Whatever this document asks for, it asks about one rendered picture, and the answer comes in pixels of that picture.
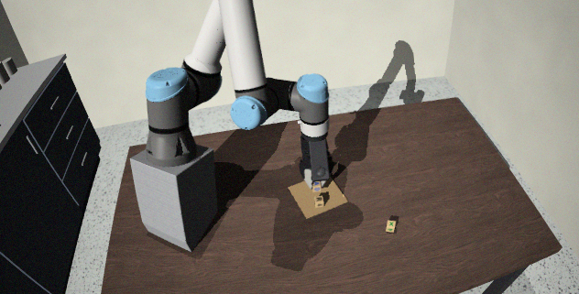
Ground cream letter block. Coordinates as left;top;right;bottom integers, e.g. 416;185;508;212
314;196;324;208
312;181;322;192
386;221;396;233

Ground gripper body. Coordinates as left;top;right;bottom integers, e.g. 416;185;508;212
300;132;330;168

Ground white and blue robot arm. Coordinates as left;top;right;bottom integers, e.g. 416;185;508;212
146;0;330;181

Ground tan square mat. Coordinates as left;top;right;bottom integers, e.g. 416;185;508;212
289;177;348;219

